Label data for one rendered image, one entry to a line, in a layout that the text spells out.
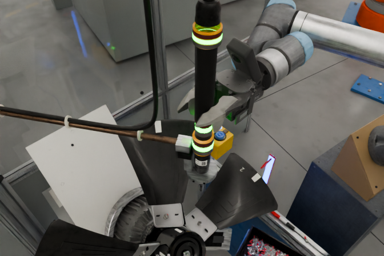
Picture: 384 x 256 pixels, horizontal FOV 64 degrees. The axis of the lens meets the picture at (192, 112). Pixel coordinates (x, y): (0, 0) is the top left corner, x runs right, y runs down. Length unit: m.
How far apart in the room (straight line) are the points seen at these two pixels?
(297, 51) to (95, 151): 0.66
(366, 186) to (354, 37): 0.65
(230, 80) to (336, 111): 2.64
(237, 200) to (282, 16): 0.55
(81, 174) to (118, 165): 0.12
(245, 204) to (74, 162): 0.53
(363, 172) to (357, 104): 2.11
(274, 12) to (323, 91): 2.57
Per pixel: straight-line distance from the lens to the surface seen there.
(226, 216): 0.96
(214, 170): 0.70
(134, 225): 0.97
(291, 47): 0.70
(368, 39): 0.82
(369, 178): 1.29
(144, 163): 0.87
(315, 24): 0.82
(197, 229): 0.94
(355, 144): 1.24
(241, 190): 1.00
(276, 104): 3.07
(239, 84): 0.58
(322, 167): 1.38
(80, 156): 1.00
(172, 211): 0.87
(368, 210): 1.34
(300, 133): 2.87
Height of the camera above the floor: 2.04
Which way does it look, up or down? 45 degrees down
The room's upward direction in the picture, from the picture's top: straight up
